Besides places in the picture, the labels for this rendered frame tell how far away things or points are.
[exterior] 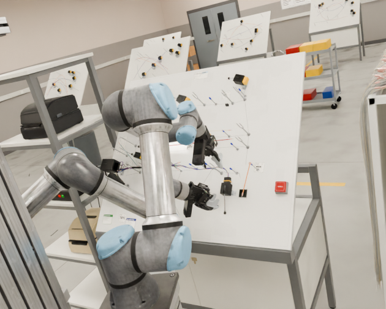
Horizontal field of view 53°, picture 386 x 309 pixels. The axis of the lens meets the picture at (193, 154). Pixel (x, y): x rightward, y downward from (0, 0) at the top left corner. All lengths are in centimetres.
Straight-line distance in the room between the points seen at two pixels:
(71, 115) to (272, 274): 146
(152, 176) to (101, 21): 1147
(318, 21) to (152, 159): 977
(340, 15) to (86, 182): 969
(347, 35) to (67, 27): 725
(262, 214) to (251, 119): 51
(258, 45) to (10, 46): 575
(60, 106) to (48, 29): 870
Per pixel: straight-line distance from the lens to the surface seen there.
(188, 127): 148
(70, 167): 134
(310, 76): 665
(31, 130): 242
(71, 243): 267
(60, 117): 240
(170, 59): 624
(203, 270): 213
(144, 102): 110
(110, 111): 115
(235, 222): 190
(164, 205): 107
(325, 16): 1071
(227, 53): 897
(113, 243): 109
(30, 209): 148
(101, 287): 307
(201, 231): 197
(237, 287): 210
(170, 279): 127
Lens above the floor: 190
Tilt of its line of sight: 19 degrees down
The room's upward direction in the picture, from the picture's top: 14 degrees counter-clockwise
